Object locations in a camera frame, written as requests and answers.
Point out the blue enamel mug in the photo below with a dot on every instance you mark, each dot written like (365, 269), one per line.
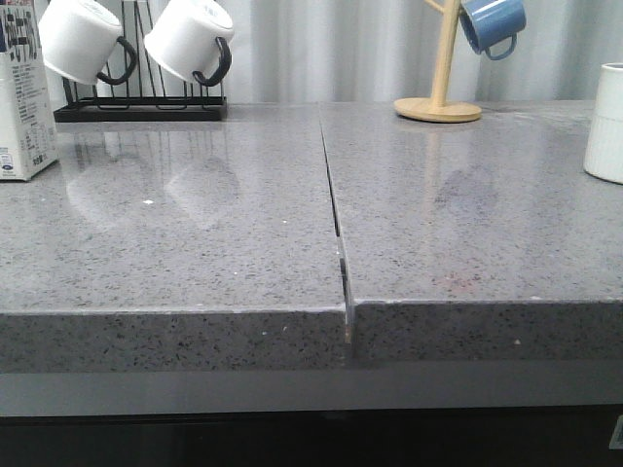
(491, 27)

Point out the white HOME ribbed cup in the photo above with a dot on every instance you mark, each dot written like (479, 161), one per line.
(603, 156)

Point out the wooden mug tree stand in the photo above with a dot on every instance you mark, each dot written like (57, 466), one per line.
(437, 108)

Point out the white mug black handle left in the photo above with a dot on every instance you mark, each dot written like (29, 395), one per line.
(77, 39)

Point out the white mug black handle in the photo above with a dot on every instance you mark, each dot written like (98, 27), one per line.
(77, 39)
(191, 40)

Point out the black wire mug rack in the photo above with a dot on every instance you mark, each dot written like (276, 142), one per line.
(151, 94)

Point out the white blue milk carton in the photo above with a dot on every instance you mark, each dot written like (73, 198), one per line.
(28, 132)

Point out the white mug black handle right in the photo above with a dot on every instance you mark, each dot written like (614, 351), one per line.
(191, 40)

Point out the dark cabinet drawer front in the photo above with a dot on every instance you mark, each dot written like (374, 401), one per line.
(557, 436)

